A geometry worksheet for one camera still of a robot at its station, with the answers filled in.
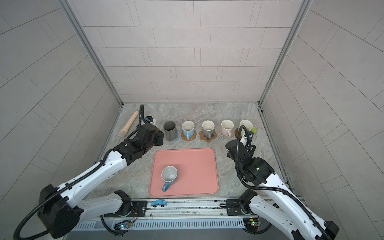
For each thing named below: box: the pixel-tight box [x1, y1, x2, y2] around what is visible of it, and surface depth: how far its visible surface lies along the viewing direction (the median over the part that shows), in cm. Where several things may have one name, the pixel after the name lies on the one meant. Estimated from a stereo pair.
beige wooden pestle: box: [118, 110, 139, 138], surface depth 100 cm
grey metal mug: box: [163, 120, 178, 142], surface depth 92 cm
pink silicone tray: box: [149, 148, 219, 197], surface depth 82 cm
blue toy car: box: [150, 199, 168, 208], surface depth 73 cm
